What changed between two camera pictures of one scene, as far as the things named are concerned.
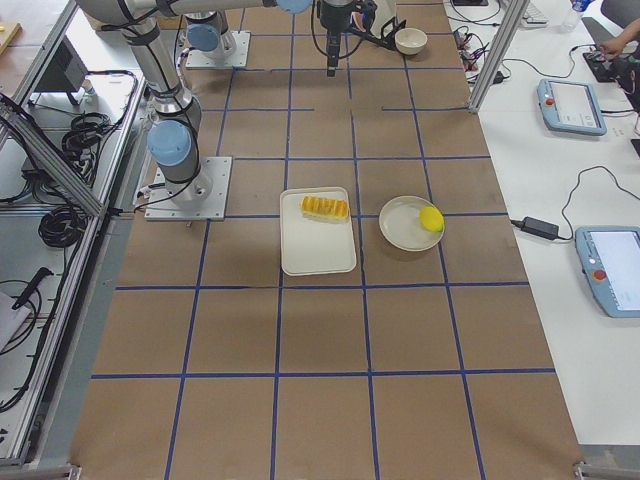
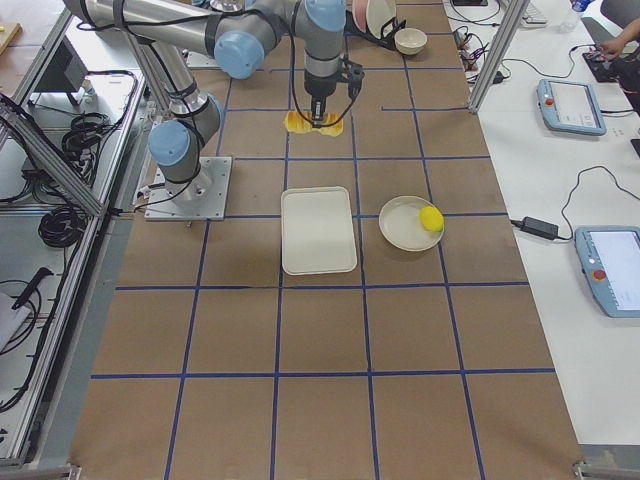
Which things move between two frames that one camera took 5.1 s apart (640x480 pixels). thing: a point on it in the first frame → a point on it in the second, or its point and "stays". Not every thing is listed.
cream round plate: [400, 224] stays
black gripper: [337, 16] → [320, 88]
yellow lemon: [432, 219] stays
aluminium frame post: [512, 21] stays
